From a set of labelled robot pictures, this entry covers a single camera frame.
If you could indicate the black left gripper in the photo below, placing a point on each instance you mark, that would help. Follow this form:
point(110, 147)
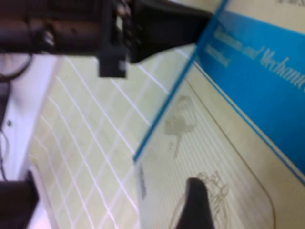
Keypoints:
point(76, 33)

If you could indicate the black machine block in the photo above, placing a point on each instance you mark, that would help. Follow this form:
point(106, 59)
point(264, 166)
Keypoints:
point(16, 205)

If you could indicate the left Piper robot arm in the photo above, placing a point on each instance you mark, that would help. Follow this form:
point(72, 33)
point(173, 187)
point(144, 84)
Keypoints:
point(14, 28)

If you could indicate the blue and cream hardcover book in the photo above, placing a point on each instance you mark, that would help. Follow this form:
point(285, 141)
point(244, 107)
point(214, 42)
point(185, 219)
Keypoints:
point(238, 155)

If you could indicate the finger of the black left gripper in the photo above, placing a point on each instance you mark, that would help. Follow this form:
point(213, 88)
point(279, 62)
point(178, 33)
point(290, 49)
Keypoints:
point(166, 40)
point(171, 14)

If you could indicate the green checked tablecloth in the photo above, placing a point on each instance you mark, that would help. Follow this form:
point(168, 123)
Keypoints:
point(95, 131)

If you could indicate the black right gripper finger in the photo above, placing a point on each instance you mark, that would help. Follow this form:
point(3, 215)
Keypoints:
point(194, 210)

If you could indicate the small black table screw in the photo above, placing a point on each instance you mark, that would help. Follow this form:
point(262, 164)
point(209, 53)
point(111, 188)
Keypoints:
point(9, 123)

